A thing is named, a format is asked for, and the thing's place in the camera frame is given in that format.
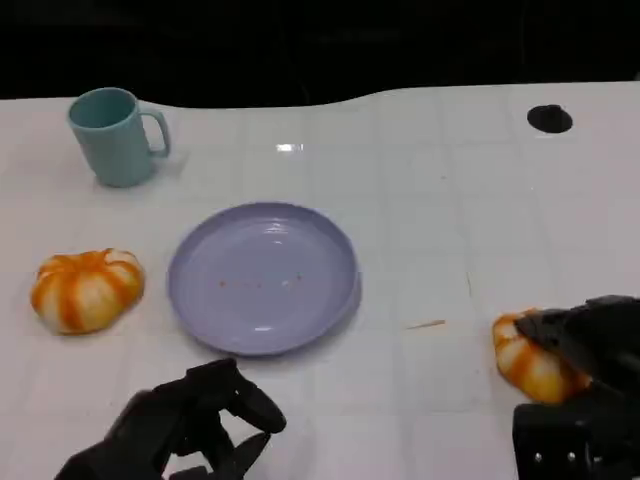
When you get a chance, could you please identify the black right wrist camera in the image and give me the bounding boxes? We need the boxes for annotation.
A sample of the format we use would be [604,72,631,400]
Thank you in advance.
[512,387,640,480]

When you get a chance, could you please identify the lilac plate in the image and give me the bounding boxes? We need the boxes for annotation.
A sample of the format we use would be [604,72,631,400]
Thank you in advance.
[166,201,362,357]

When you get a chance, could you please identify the orange and white bread roll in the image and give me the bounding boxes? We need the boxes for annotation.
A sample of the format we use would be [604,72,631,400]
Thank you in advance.
[492,308,594,405]
[30,247,146,336]

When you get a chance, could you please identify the black table cable grommet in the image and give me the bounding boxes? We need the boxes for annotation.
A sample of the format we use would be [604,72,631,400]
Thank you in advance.
[526,104,574,134]

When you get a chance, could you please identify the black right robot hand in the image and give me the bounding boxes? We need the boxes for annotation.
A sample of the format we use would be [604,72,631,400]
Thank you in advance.
[514,294,640,407]

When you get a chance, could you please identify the pale green mug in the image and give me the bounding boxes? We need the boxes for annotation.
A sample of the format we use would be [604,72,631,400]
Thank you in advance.
[67,87,172,189]

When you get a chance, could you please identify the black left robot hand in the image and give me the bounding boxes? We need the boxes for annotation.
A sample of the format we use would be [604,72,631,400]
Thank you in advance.
[53,357,288,480]

